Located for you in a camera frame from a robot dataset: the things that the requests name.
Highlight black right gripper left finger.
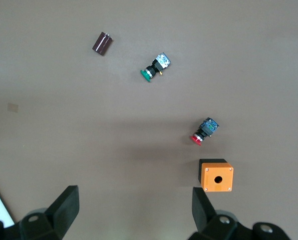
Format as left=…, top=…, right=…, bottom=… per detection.
left=0, top=185, right=80, bottom=240

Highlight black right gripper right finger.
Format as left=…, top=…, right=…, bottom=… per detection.
left=188, top=186, right=292, bottom=240

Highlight red push button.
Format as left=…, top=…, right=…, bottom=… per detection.
left=190, top=117, right=220, bottom=147

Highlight green push button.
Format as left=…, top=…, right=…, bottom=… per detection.
left=140, top=52, right=172, bottom=83

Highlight dark brown capacitor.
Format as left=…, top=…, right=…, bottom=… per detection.
left=92, top=31, right=114, bottom=57

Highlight orange button enclosure box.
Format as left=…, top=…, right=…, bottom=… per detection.
left=198, top=158, right=234, bottom=193

